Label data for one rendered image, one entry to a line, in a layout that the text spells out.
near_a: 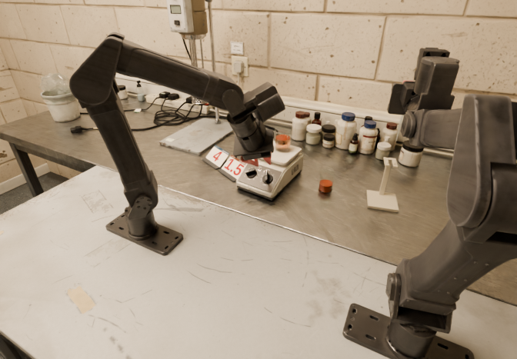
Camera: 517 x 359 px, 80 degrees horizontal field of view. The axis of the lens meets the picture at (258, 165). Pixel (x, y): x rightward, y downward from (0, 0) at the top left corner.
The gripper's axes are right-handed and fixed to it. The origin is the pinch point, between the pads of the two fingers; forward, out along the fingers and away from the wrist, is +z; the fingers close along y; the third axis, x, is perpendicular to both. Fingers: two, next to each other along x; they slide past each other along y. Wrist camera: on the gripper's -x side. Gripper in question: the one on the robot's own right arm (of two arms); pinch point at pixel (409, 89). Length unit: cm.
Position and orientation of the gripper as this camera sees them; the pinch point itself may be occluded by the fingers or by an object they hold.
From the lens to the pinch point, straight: 81.3
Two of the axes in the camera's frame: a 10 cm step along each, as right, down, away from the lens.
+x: 0.0, 8.7, 4.9
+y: -9.7, -1.3, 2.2
